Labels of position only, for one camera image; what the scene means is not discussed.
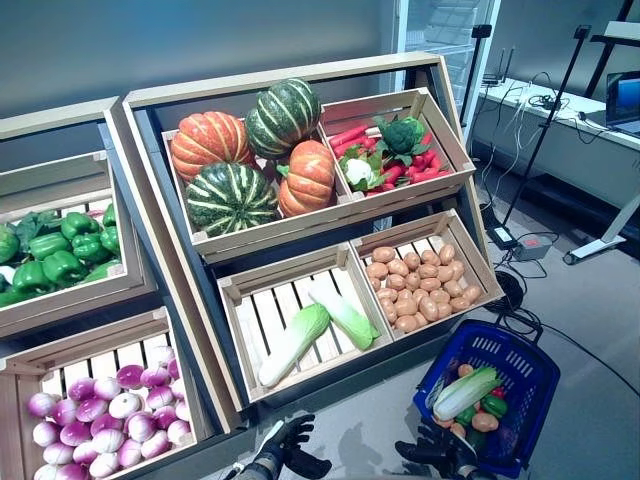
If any green striped pumpkin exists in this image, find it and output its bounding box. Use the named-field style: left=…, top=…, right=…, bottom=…
left=184, top=161, right=280, bottom=239
left=244, top=78, right=323, bottom=162

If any white long desk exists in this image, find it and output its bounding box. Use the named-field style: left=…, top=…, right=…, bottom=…
left=471, top=82, right=640, bottom=211

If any blue plastic shopping basket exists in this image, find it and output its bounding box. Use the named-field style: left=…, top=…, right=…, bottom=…
left=413, top=319, right=562, bottom=479

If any dark green leafy vegetable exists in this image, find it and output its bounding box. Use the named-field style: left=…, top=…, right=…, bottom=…
left=14, top=209, right=64, bottom=251

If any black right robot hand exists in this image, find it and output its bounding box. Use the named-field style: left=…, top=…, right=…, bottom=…
left=394, top=423, right=479, bottom=480

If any glass door cabinet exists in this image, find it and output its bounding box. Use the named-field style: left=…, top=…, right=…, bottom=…
left=391, top=0, right=502, bottom=107

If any large orange pumpkin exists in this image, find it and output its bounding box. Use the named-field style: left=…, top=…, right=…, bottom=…
left=170, top=110, right=255, bottom=183

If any white cauliflower with leaves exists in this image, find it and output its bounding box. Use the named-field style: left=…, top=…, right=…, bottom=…
left=339, top=148, right=387, bottom=194

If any open laptop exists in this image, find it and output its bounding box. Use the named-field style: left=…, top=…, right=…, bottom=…
left=603, top=70, right=640, bottom=135

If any green broccoli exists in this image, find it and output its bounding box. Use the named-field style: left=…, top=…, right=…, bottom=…
left=374, top=115, right=430, bottom=167

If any wooden crate of potatoes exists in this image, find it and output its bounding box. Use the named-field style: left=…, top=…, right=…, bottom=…
left=349, top=209, right=505, bottom=342

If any black frame stand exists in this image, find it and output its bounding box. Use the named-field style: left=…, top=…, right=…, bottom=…
left=583, top=0, right=640, bottom=100

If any black slim stand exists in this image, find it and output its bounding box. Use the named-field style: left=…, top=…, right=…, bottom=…
left=459, top=23, right=494, bottom=132

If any wooden crate of cabbages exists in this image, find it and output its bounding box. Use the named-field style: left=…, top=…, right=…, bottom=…
left=216, top=243, right=395, bottom=404

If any small orange pumpkin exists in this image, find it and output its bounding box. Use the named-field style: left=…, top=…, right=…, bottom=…
left=276, top=139, right=338, bottom=218

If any wooden display shelf with onions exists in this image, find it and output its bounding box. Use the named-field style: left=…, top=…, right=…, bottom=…
left=0, top=96, right=232, bottom=480

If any purple eggplant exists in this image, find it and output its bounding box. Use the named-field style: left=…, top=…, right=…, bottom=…
left=491, top=423, right=522, bottom=454

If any wooden crate of peppers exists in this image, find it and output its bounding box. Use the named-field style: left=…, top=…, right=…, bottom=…
left=0, top=149, right=147, bottom=326

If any black basket handle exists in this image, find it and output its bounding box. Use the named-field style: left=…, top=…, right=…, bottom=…
left=492, top=308, right=545, bottom=344

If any white desk leg with wheel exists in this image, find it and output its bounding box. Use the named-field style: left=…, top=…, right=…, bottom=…
left=561, top=188, right=640, bottom=267

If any napa cabbage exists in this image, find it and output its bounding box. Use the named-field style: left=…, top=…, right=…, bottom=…
left=257, top=303, right=332, bottom=389
left=431, top=366, right=503, bottom=422
left=307, top=286, right=382, bottom=352

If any grey box with red top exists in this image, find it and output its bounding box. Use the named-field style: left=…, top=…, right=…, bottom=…
left=514, top=233, right=554, bottom=262

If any large wooden display shelf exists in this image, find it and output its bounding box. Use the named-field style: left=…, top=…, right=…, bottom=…
left=121, top=51, right=507, bottom=434

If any black power adapter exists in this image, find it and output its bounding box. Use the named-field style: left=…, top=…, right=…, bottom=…
left=491, top=225, right=520, bottom=248

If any black tripod stand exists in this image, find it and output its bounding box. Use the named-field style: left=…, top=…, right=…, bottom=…
left=501, top=24, right=594, bottom=227

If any wooden crate of onions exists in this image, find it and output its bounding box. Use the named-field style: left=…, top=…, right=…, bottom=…
left=0, top=306, right=201, bottom=480

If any coiled black cable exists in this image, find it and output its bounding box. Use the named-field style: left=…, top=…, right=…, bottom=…
left=491, top=268, right=527, bottom=315

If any wooden crate of pumpkins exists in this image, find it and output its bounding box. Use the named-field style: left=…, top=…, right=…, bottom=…
left=161, top=115, right=367, bottom=259

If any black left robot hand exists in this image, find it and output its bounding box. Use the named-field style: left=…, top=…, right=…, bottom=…
left=255, top=413, right=333, bottom=480

